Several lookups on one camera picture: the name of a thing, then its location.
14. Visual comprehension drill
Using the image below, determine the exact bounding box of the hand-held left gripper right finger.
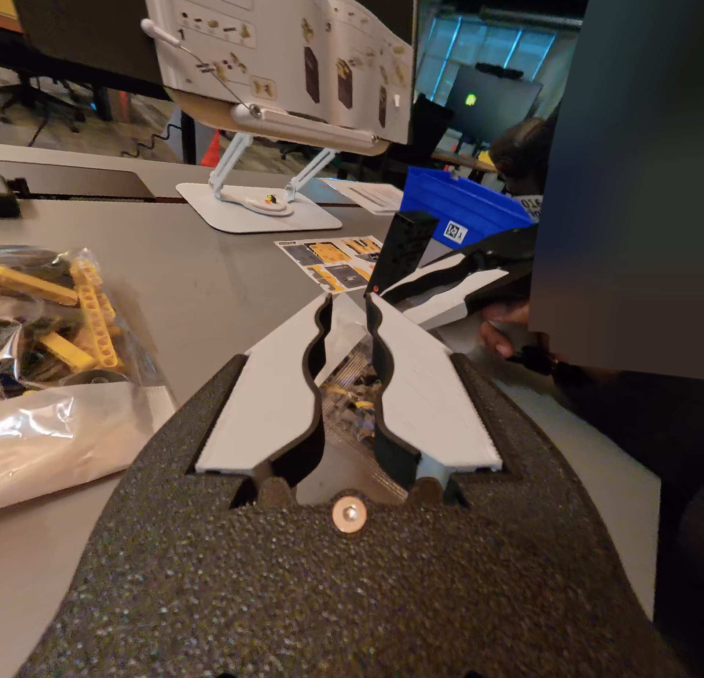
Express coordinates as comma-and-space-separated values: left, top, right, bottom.
366, 293, 504, 489

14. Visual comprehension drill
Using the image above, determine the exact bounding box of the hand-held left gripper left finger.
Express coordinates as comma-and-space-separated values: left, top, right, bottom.
195, 293, 333, 483

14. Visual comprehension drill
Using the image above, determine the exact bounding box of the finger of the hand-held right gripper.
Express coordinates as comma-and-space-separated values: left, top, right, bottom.
379, 252, 469, 306
404, 268, 509, 331

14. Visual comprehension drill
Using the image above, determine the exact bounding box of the black toy brick frame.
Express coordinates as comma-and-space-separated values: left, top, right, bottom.
366, 212, 439, 299

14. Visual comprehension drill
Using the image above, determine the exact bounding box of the blue plastic bin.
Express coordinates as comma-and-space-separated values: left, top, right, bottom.
404, 167, 537, 244

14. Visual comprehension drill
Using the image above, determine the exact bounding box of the small clear bag of parts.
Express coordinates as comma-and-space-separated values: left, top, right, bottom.
322, 293, 386, 453

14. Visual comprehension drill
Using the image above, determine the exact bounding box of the person's right forearm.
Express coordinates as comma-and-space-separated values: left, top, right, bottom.
553, 359, 704, 678

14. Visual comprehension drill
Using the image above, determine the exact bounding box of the person's right hand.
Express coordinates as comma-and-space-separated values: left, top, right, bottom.
481, 300, 531, 358

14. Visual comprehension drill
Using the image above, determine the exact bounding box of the white printed paper sheet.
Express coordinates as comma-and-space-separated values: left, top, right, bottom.
322, 178, 408, 215

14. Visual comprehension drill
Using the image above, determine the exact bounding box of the yellow black sticker sheet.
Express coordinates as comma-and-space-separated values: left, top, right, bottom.
274, 235, 386, 294

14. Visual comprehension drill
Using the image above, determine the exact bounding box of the grey background monitor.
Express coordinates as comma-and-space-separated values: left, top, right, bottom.
445, 65, 542, 145

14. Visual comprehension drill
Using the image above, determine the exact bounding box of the white book stand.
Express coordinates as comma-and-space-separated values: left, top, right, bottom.
140, 18, 391, 233

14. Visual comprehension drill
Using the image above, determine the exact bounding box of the white paper bag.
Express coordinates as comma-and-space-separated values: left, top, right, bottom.
0, 381, 177, 508

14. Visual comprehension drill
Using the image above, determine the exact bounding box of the clear bag of yellow parts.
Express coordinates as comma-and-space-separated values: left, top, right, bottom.
0, 244, 166, 398

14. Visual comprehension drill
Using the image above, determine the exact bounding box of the open instruction booklet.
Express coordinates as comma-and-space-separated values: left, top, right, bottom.
140, 0, 413, 145

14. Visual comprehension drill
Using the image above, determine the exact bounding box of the black monitor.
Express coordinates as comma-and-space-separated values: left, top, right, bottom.
0, 0, 421, 104

